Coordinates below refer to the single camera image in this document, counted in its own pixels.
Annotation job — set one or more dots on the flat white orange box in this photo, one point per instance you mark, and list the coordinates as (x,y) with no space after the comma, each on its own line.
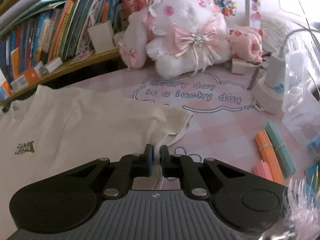
(27,78)

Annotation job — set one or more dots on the beige square pen holder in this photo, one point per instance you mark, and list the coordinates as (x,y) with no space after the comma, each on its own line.
(103,37)

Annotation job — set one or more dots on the small cream box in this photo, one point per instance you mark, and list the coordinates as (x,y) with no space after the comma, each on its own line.
(119,38)
(238,66)

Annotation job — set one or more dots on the grey knitted cushion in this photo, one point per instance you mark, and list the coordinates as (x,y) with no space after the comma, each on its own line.
(275,27)

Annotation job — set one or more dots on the small pink plush pig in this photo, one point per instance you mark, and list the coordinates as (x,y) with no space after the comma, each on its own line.
(246,42)

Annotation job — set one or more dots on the pink patterned card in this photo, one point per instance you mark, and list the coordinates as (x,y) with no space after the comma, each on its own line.
(81,56)

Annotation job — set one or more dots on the clear plastic film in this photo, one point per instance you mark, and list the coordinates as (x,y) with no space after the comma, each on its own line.
(305,205)

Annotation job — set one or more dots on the orange straw bundle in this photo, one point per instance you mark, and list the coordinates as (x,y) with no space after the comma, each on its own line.
(267,152)

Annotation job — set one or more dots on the small white box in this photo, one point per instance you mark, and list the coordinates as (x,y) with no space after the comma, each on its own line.
(51,66)

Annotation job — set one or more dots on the light blue packet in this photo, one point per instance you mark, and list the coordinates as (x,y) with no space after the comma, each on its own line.
(313,143)
(313,177)

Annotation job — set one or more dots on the teal straw bundle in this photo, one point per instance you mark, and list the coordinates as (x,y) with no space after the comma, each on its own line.
(282,152)

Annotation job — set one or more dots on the white pink plush rabbit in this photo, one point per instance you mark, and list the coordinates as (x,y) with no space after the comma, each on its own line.
(185,12)

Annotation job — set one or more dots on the flat teal grey books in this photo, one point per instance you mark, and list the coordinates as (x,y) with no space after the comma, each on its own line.
(37,5)

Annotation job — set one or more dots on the white round socket base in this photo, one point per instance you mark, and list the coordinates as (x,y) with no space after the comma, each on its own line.
(267,102)

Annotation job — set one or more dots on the white frame wooden bookshelf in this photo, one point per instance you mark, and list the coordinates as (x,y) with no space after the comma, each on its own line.
(75,70)

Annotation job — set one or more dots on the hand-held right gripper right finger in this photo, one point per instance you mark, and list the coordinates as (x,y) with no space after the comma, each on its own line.
(163,162)

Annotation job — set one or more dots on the dark thin pen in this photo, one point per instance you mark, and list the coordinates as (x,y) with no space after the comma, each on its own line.
(253,78)

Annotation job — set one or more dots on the row of colourful books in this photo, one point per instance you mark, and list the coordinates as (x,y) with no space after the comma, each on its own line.
(62,30)

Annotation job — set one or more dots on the white printed T-shirt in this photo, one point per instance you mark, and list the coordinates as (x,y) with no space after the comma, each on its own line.
(75,125)

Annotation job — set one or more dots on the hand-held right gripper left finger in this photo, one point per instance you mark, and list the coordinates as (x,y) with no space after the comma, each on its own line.
(149,162)

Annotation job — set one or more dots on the clear plastic container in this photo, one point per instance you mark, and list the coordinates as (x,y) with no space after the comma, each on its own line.
(297,90)

